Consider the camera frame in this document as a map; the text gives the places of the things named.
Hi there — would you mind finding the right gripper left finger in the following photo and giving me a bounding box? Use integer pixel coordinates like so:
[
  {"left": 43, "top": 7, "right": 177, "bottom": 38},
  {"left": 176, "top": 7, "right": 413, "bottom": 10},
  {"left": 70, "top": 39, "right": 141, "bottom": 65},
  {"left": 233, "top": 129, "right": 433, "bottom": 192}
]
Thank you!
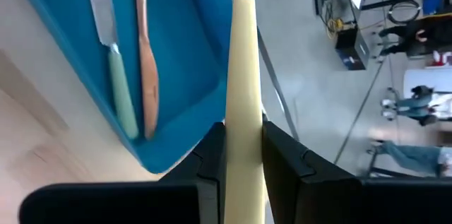
[{"left": 19, "top": 121, "right": 227, "bottom": 224}]

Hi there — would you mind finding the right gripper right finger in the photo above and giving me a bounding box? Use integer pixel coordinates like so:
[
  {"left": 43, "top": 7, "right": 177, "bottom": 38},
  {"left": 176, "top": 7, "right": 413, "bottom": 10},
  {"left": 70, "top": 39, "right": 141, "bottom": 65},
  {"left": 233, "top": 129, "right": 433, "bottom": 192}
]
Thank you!
[{"left": 261, "top": 120, "right": 452, "bottom": 224}]

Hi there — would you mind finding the cream handled knife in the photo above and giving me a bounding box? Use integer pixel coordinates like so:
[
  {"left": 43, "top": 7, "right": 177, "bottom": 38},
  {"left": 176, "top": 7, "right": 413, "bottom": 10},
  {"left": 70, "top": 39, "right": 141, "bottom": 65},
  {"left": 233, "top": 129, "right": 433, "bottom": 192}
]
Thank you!
[{"left": 218, "top": 0, "right": 266, "bottom": 224}]

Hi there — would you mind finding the pale green handled knife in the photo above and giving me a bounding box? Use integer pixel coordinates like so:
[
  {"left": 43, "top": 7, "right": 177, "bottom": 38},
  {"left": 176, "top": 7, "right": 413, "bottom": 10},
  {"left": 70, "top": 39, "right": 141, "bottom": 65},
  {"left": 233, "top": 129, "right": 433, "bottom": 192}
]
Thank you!
[{"left": 84, "top": 0, "right": 140, "bottom": 141}]

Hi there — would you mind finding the copper coloured knife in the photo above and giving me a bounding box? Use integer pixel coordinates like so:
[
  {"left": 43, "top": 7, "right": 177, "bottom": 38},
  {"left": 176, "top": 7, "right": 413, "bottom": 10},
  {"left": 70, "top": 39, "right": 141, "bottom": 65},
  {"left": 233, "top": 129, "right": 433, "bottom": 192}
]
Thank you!
[{"left": 133, "top": 0, "right": 160, "bottom": 140}]

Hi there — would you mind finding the person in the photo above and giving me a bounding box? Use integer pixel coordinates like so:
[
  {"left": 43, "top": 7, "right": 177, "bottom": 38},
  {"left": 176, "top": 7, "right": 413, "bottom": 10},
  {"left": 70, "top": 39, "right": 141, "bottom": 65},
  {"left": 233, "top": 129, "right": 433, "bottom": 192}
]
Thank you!
[
  {"left": 378, "top": 14, "right": 452, "bottom": 58},
  {"left": 367, "top": 140, "right": 452, "bottom": 178},
  {"left": 380, "top": 85, "right": 452, "bottom": 127}
]

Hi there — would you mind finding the blue plastic tray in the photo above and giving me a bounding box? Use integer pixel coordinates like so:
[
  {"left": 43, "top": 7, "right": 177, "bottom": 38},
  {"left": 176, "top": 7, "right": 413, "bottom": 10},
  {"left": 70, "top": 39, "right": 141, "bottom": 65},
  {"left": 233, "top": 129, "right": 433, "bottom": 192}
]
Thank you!
[{"left": 10, "top": 0, "right": 249, "bottom": 175}]

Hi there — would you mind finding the white table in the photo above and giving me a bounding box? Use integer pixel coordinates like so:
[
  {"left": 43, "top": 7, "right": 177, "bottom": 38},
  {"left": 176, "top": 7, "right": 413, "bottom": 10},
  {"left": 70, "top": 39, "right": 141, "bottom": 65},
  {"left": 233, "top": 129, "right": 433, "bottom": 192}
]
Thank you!
[{"left": 402, "top": 68, "right": 452, "bottom": 94}]

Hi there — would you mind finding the black equipment box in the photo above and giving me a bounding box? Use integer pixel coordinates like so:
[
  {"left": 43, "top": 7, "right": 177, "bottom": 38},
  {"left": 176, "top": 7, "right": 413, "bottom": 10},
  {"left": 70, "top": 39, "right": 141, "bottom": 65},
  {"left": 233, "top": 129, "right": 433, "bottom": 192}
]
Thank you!
[{"left": 334, "top": 28, "right": 371, "bottom": 72}]

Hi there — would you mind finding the yellow cable coil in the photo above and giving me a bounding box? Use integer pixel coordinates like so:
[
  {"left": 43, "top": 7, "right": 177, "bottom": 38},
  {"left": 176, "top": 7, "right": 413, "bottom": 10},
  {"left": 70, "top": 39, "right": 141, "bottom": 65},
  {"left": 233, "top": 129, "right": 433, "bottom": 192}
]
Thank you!
[{"left": 326, "top": 17, "right": 345, "bottom": 40}]

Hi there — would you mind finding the black cable coil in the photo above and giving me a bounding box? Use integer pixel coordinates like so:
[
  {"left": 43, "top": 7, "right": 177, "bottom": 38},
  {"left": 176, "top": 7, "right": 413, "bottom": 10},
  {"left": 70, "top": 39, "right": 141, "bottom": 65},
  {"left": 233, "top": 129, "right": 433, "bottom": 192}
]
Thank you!
[{"left": 386, "top": 0, "right": 423, "bottom": 25}]

